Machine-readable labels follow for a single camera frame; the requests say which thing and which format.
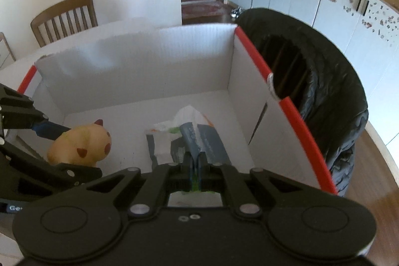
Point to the white sideboard cabinet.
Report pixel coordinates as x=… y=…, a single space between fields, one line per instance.
x=6 y=55

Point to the yellow cat plush toy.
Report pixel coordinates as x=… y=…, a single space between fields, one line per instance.
x=84 y=145

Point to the white green tissue pack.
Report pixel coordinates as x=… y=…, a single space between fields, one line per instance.
x=190 y=131

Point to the white wall cabinet unit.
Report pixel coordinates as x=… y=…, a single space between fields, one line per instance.
x=366 y=32

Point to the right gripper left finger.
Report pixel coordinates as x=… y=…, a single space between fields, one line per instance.
x=157 y=186

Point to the pair of sneakers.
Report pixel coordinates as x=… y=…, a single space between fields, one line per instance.
x=235 y=13

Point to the red shoe box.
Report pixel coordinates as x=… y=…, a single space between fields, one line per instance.
x=135 y=80

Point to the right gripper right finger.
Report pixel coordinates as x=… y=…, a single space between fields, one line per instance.
x=226 y=180

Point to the wooden dining chair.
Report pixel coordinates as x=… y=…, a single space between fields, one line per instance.
x=63 y=19

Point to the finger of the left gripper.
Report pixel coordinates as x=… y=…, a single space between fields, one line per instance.
x=62 y=175
x=18 y=113

